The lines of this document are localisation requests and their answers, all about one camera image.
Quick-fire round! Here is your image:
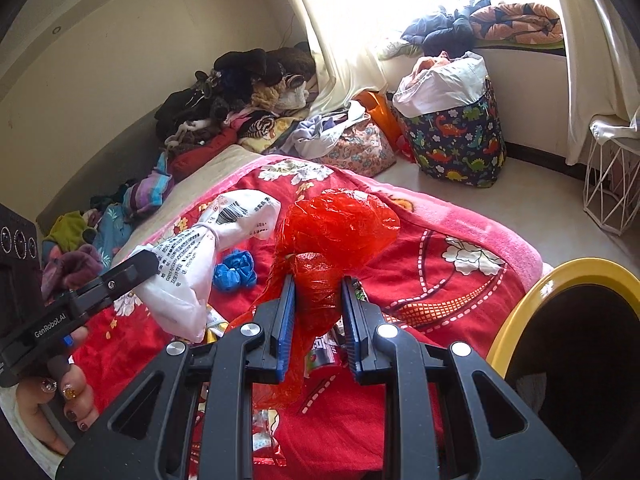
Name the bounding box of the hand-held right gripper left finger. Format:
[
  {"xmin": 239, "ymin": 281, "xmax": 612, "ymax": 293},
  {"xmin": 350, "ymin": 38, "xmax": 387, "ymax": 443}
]
[{"xmin": 55, "ymin": 274, "xmax": 301, "ymax": 480}]

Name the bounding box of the red plastic bag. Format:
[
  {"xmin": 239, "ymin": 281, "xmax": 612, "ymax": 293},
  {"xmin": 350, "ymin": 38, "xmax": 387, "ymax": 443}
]
[{"xmin": 227, "ymin": 187, "xmax": 402, "ymax": 411}]

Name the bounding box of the green cloth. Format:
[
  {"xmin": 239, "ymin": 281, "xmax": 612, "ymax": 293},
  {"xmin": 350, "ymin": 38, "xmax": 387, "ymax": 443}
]
[{"xmin": 42, "ymin": 210, "xmax": 97, "ymax": 256}]

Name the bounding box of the white wire basket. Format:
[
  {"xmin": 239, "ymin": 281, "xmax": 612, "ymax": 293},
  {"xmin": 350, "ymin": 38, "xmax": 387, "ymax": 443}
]
[{"xmin": 582, "ymin": 112, "xmax": 640, "ymax": 233}]

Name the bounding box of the red floral blanket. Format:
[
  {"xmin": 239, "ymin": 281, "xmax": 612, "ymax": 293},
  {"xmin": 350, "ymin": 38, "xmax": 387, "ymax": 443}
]
[{"xmin": 70, "ymin": 155, "xmax": 546, "ymax": 480}]

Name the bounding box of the dinosaur print laundry basket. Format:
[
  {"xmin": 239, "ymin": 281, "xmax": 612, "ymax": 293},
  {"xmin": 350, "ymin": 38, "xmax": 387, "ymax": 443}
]
[{"xmin": 392, "ymin": 77, "xmax": 507, "ymax": 188}]

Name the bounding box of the white cloth in basket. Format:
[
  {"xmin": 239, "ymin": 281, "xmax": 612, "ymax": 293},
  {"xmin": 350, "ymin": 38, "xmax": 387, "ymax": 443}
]
[{"xmin": 392, "ymin": 52, "xmax": 488, "ymax": 117}]

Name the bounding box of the floral fabric bag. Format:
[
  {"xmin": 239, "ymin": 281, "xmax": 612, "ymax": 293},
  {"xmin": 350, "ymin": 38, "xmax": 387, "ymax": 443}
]
[{"xmin": 320, "ymin": 112, "xmax": 397, "ymax": 178}]

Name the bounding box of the lavender and white cloth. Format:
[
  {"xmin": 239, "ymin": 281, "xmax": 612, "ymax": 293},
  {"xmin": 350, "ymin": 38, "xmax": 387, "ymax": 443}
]
[{"xmin": 290, "ymin": 101, "xmax": 369, "ymax": 161}]

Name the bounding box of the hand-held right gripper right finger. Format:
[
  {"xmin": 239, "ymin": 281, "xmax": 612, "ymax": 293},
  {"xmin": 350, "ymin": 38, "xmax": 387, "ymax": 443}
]
[{"xmin": 341, "ymin": 275, "xmax": 583, "ymax": 480}]

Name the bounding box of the blue crumpled plastic glove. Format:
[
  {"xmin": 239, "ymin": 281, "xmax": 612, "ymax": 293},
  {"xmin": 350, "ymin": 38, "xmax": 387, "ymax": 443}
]
[{"xmin": 212, "ymin": 251, "xmax": 258, "ymax": 292}]

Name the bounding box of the cream curtain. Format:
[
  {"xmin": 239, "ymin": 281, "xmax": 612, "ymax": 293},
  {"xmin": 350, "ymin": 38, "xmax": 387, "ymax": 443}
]
[
  {"xmin": 285, "ymin": 0, "xmax": 392, "ymax": 113},
  {"xmin": 545, "ymin": 0, "xmax": 640, "ymax": 166}
]

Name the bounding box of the teal floral cloth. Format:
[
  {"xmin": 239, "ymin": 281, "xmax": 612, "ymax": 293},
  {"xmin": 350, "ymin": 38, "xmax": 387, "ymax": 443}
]
[{"xmin": 92, "ymin": 202, "xmax": 137, "ymax": 262}]

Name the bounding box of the person's left hand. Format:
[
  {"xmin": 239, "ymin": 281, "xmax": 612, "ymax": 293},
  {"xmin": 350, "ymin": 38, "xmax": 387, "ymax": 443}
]
[{"xmin": 15, "ymin": 327, "xmax": 94, "ymax": 456}]

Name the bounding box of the dark puffer jacket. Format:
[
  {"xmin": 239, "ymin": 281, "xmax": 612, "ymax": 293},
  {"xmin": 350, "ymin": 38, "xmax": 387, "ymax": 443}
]
[{"xmin": 400, "ymin": 5, "xmax": 488, "ymax": 59}]

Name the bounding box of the red label snack wrapper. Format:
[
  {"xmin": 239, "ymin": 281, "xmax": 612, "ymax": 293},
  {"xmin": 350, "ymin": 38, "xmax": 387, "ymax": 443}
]
[{"xmin": 302, "ymin": 332, "xmax": 352, "ymax": 377}]

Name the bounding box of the red cloth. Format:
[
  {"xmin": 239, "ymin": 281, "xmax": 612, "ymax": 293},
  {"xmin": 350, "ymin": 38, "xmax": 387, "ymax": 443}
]
[{"xmin": 167, "ymin": 127, "xmax": 242, "ymax": 181}]

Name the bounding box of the pile of dark clothes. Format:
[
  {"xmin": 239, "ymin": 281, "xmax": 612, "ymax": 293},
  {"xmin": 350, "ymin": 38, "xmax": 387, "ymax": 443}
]
[{"xmin": 155, "ymin": 42, "xmax": 318, "ymax": 161}]

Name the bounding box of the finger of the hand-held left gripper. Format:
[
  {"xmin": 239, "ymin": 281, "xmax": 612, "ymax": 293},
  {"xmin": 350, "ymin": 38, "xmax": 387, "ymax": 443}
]
[{"xmin": 69, "ymin": 250, "xmax": 159, "ymax": 322}]

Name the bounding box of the orange plastic bag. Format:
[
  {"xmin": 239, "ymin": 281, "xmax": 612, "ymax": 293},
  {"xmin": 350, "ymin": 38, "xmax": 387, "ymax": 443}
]
[{"xmin": 357, "ymin": 90, "xmax": 407, "ymax": 143}]

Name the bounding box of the yellow trash bin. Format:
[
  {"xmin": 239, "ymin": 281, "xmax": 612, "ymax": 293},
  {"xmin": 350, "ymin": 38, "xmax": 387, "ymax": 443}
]
[{"xmin": 486, "ymin": 257, "xmax": 640, "ymax": 480}]

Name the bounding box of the orange patterned quilt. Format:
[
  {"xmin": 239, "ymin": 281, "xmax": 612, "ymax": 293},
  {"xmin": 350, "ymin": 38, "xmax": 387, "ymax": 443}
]
[{"xmin": 470, "ymin": 2, "xmax": 564, "ymax": 44}]

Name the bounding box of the purple striped cloth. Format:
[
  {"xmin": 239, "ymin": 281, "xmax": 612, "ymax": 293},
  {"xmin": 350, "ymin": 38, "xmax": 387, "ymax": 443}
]
[{"xmin": 122, "ymin": 152, "xmax": 177, "ymax": 217}]

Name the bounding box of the white printed plastic bag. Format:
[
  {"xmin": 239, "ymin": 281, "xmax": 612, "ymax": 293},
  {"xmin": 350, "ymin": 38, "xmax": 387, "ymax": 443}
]
[{"xmin": 127, "ymin": 189, "xmax": 281, "ymax": 343}]

